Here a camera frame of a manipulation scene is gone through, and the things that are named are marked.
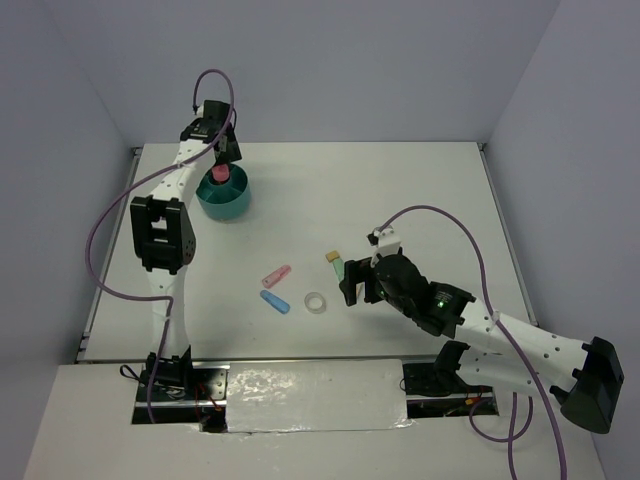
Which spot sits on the clear tape roll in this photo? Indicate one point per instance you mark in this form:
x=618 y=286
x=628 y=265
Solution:
x=315 y=303

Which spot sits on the yellow small eraser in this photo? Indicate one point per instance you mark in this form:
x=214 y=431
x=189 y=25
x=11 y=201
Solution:
x=331 y=256

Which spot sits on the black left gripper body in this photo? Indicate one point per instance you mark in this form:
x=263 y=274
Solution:
x=232 y=152

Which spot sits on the blue highlighter pen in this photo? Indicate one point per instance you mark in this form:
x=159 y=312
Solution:
x=275 y=302

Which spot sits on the green highlighter pen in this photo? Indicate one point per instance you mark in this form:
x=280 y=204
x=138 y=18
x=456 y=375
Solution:
x=339 y=269

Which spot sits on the pink-capped crayon bottle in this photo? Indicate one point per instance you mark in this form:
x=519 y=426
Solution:
x=220 y=174

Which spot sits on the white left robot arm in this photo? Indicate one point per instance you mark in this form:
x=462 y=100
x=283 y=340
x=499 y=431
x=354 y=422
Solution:
x=165 y=242

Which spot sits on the silver foil sheet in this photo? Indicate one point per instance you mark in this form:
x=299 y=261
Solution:
x=316 y=396

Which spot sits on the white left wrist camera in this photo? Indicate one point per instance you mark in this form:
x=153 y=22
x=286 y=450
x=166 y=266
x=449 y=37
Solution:
x=199 y=109

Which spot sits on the teal round compartment organizer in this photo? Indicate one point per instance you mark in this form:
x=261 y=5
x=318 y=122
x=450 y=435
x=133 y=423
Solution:
x=228 y=200

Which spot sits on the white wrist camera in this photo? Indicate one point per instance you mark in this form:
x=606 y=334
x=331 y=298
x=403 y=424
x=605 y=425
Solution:
x=385 y=242
x=199 y=109

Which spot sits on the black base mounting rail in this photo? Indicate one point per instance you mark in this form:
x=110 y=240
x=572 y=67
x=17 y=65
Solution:
x=204 y=406

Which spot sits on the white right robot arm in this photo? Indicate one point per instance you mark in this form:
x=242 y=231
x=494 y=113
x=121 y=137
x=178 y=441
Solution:
x=584 y=377

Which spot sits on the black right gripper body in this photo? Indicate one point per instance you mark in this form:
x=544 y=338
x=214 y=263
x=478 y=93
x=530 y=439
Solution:
x=396 y=300

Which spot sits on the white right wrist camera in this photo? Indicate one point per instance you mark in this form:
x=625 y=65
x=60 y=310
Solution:
x=385 y=242

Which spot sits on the pink highlighter pen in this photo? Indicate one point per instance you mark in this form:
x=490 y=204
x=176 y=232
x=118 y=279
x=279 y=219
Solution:
x=276 y=276

